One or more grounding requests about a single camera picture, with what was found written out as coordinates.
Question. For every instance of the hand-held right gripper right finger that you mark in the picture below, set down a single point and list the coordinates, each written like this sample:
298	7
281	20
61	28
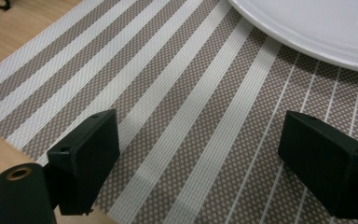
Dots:
326	168

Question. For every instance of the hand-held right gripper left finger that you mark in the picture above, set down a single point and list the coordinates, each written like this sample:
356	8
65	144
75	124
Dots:
84	161

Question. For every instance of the striped woven placemat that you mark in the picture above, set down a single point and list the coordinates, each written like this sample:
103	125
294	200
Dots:
183	118

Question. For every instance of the white plate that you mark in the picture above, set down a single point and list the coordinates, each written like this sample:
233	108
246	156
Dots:
317	25

